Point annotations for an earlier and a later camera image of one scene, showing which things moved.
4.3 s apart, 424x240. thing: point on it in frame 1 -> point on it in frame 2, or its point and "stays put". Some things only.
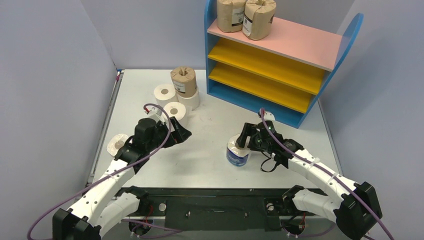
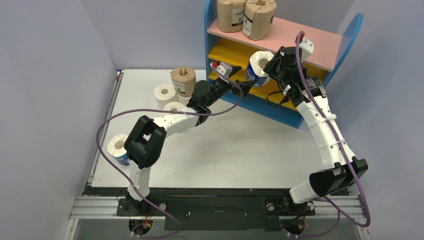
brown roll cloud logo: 258,20 stays put
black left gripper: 179,134 -> 245,86
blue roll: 115,142 stays put
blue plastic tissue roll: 236,156 -> 258,60
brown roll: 184,80 stays put
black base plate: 215,209 stays put
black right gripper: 253,138 -> 271,66
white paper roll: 175,109 stays put
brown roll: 230,15 stays put
